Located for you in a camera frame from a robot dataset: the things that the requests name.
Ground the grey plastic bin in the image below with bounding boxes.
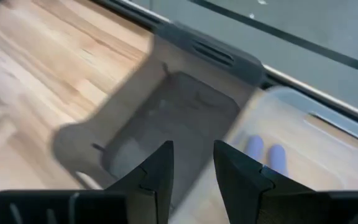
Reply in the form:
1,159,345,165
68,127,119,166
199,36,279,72
51,21,267,218

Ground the purple-handled silver spoon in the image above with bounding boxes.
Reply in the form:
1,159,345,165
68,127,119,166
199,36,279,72
267,144,289,177

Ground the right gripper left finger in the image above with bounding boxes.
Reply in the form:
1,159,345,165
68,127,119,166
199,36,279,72
104,139,175,224

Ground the clear plastic bin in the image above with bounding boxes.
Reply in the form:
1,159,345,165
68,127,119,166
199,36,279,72
222,85,358,192

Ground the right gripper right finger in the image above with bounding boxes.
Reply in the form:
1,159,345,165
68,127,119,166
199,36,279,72
213,139,316,224

